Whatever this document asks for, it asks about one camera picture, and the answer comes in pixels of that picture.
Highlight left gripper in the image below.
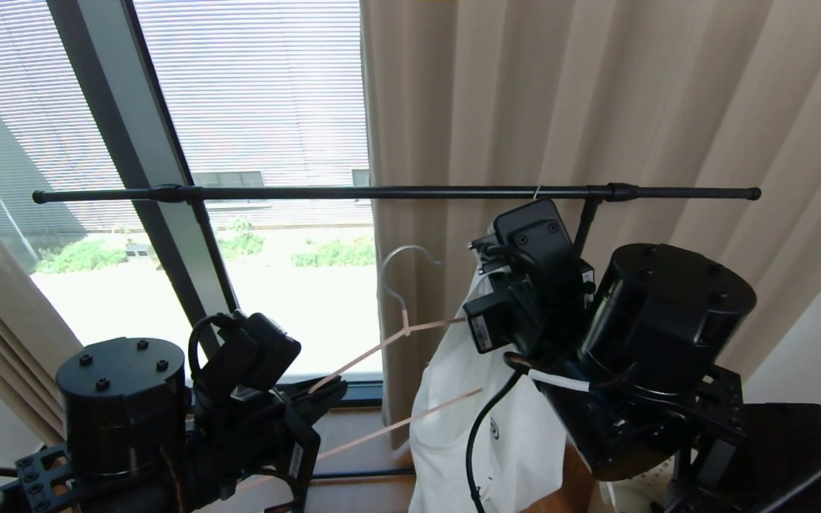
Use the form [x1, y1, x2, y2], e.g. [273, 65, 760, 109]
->
[167, 409, 321, 513]

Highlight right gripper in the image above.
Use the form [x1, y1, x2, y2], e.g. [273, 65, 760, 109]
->
[463, 269, 690, 483]

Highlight white printed t-shirt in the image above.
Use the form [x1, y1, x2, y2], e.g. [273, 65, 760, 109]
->
[408, 271, 575, 513]

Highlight white laundry basket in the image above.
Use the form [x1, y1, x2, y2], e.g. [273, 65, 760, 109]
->
[592, 456, 676, 513]

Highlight black clothes rack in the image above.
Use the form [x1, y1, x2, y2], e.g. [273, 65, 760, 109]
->
[31, 182, 763, 482]

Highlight window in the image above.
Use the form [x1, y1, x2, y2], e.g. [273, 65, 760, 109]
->
[0, 0, 386, 408]

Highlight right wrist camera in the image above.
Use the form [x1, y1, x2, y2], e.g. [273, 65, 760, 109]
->
[469, 198, 577, 287]

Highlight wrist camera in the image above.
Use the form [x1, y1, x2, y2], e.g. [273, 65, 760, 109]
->
[469, 198, 577, 287]
[193, 311, 302, 400]

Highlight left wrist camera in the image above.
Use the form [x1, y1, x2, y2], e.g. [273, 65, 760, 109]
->
[193, 311, 302, 400]

